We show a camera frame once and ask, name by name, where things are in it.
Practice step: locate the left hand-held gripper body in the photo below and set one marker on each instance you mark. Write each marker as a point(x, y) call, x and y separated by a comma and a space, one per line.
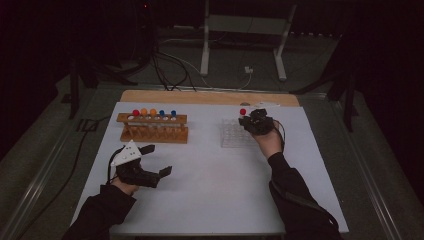
point(128, 155)

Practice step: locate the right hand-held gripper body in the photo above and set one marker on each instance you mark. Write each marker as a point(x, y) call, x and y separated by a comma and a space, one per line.
point(261, 126)

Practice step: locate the white table sheet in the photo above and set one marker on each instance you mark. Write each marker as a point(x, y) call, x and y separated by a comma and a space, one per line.
point(206, 200)

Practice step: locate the clear plastic test tube rack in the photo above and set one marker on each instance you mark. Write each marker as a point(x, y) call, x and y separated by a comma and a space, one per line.
point(235, 136)

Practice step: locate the wooden test tube rack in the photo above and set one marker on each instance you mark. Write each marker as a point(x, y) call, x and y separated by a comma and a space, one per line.
point(153, 136)

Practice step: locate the black metal stand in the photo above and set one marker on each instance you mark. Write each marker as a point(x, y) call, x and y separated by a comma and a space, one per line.
point(349, 106)
point(74, 93)

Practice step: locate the white plug adapter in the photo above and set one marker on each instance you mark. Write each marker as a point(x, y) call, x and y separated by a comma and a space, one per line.
point(248, 70)

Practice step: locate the dark device with red light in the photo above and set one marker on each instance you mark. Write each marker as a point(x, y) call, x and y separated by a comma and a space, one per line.
point(145, 6)

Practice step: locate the metal floor rail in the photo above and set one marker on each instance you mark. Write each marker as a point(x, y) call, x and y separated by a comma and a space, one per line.
point(43, 173)
point(366, 186)

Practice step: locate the white metal stand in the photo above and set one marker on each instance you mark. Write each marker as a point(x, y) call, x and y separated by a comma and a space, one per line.
point(204, 50)

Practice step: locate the black power strip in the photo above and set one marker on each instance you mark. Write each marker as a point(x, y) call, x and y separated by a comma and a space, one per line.
point(310, 34)

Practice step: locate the blue cap test tube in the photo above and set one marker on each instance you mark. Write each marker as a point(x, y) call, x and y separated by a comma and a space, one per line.
point(162, 112)
point(173, 113)

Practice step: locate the orange cap test tube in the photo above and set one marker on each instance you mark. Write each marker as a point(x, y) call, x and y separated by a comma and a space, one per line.
point(153, 111)
point(144, 111)

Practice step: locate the small grey round disc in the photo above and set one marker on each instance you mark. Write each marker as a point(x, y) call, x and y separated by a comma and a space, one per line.
point(245, 104)

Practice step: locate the person's right hand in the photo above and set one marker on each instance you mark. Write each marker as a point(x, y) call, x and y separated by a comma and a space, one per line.
point(271, 143)

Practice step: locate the person's left hand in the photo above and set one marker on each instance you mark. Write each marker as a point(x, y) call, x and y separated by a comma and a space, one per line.
point(125, 187)

